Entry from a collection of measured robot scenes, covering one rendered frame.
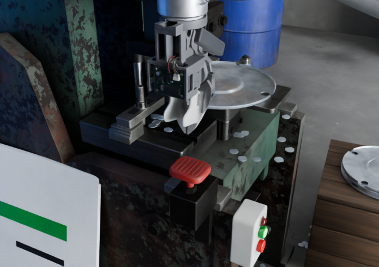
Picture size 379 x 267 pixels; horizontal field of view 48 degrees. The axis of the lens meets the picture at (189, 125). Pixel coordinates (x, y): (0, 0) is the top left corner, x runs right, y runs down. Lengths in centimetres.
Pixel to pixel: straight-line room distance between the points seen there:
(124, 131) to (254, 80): 37
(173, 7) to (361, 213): 104
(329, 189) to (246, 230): 63
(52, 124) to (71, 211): 24
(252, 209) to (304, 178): 122
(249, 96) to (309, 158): 129
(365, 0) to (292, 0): 371
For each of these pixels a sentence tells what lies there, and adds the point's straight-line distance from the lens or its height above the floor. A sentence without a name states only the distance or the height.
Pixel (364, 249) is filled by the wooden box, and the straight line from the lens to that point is 157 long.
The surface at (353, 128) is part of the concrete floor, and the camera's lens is 264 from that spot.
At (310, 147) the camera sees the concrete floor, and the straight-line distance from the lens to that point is 237.
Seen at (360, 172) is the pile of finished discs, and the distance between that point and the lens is 155.
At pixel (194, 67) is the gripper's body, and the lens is 64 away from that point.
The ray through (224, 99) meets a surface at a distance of 100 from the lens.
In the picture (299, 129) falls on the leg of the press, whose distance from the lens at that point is 130.
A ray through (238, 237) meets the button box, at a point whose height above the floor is 58.
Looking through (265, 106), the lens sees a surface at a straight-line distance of 99.
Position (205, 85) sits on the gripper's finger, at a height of 94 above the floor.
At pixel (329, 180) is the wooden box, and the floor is 35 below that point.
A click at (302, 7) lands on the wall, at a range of 446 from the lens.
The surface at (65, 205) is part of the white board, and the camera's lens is 120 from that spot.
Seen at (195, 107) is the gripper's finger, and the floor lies 90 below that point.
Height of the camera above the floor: 121
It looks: 29 degrees down
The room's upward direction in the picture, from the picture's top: straight up
